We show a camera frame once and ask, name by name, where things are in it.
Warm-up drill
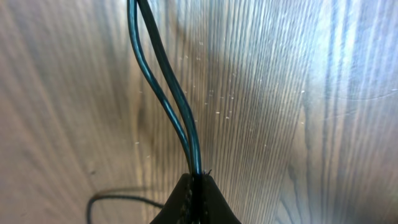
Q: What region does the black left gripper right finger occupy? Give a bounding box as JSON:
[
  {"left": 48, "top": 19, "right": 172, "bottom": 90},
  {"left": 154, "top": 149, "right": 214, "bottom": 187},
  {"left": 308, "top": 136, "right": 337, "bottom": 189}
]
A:
[{"left": 200, "top": 174, "right": 241, "bottom": 224}]

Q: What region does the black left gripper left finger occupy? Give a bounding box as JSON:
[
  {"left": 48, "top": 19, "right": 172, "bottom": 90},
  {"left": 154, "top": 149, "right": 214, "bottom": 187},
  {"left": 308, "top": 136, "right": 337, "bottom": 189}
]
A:
[{"left": 150, "top": 174, "right": 195, "bottom": 224}]

